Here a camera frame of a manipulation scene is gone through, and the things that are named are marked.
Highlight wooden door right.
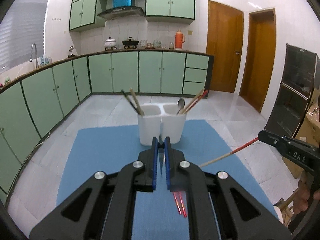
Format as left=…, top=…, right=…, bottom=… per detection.
left=239, top=9, right=277, bottom=112

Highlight blue table mat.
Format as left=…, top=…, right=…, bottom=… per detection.
left=56, top=120, right=276, bottom=239

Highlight range hood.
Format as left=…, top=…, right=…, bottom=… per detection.
left=98, top=6, right=144, bottom=21

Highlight metal spoon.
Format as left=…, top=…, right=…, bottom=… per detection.
left=176, top=98, right=185, bottom=114

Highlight red striped wooden chopstick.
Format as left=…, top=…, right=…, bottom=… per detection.
left=199, top=137, right=258, bottom=167

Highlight white double utensil holder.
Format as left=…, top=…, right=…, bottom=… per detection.
left=137, top=103, right=187, bottom=146

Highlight window blind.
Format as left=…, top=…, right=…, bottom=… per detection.
left=1, top=0, right=48, bottom=72

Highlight red patterned chopstick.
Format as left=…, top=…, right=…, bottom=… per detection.
left=173, top=192, right=182, bottom=215
left=178, top=192, right=187, bottom=218

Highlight black wok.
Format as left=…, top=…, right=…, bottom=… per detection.
left=122, top=37, right=139, bottom=49

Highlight green lower kitchen cabinets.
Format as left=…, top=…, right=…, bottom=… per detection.
left=1, top=49, right=214, bottom=201

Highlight green upper kitchen cabinets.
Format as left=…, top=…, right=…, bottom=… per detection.
left=69, top=0, right=196, bottom=31

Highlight light wooden chopstick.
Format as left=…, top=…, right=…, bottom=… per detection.
left=130, top=88, right=144, bottom=116

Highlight black chopstick silver band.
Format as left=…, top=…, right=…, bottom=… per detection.
left=158, top=135, right=165, bottom=177

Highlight wooden door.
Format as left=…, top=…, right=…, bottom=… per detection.
left=239, top=9, right=277, bottom=112
left=206, top=1, right=244, bottom=93

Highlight plain wooden chopstick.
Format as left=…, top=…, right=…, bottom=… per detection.
left=179, top=89, right=204, bottom=114

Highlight green kitchen cabinets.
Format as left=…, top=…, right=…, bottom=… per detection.
left=69, top=0, right=196, bottom=31
left=1, top=49, right=214, bottom=201

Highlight wooden door left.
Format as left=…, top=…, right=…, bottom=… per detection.
left=206, top=1, right=244, bottom=93

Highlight orange thermos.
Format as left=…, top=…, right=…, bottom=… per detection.
left=175, top=29, right=185, bottom=50

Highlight black glass cabinet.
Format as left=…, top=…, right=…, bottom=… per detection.
left=265, top=44, right=319, bottom=137

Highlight chrome sink faucet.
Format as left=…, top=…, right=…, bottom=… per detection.
left=29, top=43, right=39, bottom=69

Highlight white cooking pot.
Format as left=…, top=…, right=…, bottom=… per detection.
left=104, top=37, right=117, bottom=51

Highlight person right hand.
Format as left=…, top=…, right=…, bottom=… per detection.
left=293, top=171, right=310, bottom=215

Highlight black chopstick in holder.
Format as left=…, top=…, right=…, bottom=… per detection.
left=121, top=89, right=141, bottom=115

